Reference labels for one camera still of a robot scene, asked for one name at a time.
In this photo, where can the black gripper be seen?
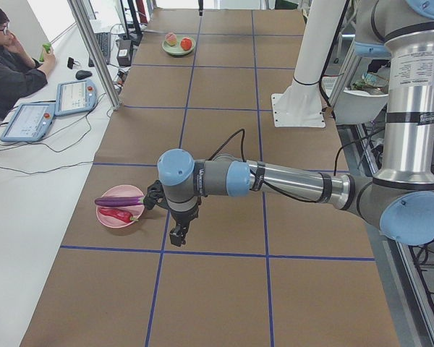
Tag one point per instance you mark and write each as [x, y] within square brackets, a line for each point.
[183, 217]

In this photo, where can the red chili pepper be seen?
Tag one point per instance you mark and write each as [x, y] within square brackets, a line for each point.
[122, 215]

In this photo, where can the purple eggplant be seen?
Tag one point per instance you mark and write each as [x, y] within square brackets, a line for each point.
[111, 201]

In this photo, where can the red yellow pomegranate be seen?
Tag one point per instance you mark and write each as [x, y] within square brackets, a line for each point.
[186, 44]

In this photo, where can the yellow pink peach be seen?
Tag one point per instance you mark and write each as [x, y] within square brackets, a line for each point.
[171, 39]

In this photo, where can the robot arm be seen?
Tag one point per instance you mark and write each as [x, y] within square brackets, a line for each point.
[213, 76]

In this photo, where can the far teach pendant tablet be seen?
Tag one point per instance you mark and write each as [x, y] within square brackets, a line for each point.
[75, 97]

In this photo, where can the teach pendant tablet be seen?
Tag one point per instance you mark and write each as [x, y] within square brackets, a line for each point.
[30, 122]
[75, 97]

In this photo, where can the light green plate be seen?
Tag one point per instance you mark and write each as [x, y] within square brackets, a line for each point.
[176, 50]

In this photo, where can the black power adapter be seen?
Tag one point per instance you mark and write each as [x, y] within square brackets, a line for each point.
[124, 54]

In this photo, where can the near teach pendant tablet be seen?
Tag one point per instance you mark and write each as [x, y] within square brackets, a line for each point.
[30, 122]

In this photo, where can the black computer mouse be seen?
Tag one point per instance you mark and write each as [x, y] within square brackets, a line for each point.
[83, 74]

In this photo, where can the black keyboard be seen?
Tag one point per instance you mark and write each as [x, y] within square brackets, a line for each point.
[104, 43]

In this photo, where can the white bucket seat right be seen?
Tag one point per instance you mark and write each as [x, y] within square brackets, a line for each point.
[358, 106]

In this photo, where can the seated person black shirt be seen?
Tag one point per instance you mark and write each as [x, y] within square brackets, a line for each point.
[20, 74]

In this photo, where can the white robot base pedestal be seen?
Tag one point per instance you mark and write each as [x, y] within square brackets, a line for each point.
[300, 105]

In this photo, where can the aluminium frame post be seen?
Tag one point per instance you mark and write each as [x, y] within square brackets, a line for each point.
[88, 36]

